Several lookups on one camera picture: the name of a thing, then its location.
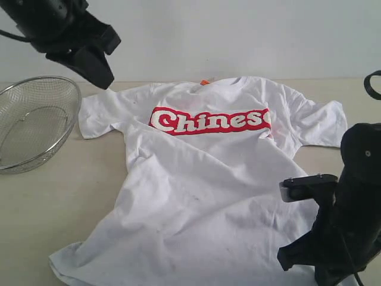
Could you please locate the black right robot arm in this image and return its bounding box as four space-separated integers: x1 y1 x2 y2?
277 123 380 285

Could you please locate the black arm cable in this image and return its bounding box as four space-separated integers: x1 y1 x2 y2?
363 70 381 101
0 29 30 42

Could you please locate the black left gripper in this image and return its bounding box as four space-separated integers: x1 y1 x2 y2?
31 1 121 89

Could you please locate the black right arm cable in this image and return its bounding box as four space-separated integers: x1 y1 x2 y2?
363 70 381 101

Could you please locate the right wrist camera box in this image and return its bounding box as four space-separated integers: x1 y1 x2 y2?
279 174 338 204

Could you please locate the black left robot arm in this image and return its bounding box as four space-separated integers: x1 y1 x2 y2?
1 0 121 89

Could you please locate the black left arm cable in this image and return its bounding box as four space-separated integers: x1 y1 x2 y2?
0 29 30 42

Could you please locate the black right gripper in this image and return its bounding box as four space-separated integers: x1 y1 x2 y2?
277 191 380 286

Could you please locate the white t-shirt red print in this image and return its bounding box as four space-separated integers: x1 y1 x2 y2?
49 76 348 285

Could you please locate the round metal mesh basket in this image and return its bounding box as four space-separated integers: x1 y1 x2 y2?
1 76 82 175

